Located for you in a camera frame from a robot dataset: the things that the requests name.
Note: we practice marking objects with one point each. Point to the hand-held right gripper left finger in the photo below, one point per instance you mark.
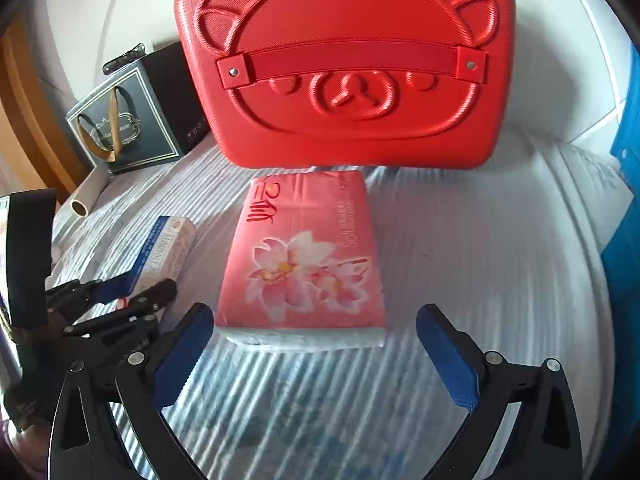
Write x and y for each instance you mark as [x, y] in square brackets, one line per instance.
[182, 355]

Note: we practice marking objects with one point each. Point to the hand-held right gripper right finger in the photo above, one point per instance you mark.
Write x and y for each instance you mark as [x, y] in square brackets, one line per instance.
[447, 360]

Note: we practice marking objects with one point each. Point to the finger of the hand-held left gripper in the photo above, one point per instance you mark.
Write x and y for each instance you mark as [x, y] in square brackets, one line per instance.
[155, 295]
[120, 285]

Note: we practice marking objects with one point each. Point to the white blue medicine box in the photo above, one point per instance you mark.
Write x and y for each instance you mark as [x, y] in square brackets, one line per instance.
[167, 245]

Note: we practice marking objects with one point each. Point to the pink floral tissue pack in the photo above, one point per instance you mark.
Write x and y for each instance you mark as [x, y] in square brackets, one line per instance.
[300, 260]

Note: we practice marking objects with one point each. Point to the blue plastic crate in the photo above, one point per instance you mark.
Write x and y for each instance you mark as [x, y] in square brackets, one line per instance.
[625, 260]

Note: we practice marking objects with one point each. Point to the white paper roll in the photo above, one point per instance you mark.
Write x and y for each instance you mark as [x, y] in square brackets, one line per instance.
[90, 190]

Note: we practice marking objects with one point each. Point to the striped bed sheet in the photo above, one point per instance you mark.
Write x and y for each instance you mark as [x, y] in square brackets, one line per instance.
[500, 285]

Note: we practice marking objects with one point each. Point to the black gift box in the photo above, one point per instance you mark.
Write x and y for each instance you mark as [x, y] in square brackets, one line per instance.
[150, 125]

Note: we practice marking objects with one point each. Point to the red bear suitcase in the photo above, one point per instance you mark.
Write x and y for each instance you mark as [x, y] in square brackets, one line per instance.
[280, 140]

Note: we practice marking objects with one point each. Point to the wooden frame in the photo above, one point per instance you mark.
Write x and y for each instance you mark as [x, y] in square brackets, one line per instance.
[20, 110]

